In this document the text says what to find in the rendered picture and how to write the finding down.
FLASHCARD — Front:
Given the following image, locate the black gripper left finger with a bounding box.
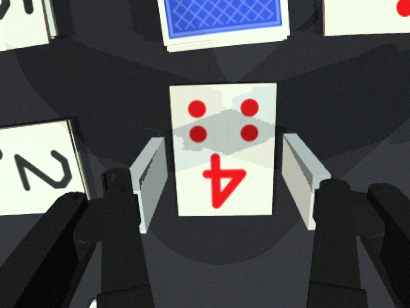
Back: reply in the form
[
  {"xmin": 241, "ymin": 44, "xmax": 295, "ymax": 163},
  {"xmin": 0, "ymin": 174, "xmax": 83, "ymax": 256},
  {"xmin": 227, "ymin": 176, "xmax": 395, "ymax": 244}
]
[{"xmin": 0, "ymin": 137, "xmax": 168, "ymax": 308}]

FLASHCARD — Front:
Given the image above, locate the blue playing card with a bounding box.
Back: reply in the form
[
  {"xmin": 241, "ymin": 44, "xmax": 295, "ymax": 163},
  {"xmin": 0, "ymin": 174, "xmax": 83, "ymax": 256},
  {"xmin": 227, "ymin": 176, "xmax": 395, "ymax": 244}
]
[{"xmin": 158, "ymin": 0, "xmax": 288, "ymax": 46}]

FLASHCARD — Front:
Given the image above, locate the black card cloth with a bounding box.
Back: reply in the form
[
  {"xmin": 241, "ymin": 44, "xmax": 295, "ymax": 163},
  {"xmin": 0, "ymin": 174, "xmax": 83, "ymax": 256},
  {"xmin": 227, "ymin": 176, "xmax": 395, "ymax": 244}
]
[{"xmin": 0, "ymin": 0, "xmax": 410, "ymax": 308}]

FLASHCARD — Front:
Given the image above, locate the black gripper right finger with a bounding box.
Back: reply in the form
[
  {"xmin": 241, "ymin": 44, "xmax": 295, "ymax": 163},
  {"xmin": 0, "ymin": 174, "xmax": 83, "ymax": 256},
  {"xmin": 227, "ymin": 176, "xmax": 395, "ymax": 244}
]
[{"xmin": 282, "ymin": 133, "xmax": 410, "ymax": 308}]

